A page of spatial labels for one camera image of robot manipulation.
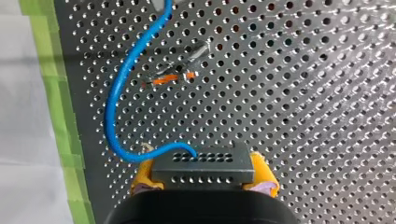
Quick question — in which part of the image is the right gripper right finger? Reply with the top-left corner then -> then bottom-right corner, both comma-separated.
242,150 -> 280,199

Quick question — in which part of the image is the metal post with orange clip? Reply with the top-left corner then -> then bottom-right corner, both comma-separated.
140,40 -> 213,90

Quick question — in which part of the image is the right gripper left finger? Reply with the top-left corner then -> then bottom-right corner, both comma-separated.
130,158 -> 165,196

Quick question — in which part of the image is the blue cable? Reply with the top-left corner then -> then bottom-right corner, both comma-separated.
103,0 -> 256,191

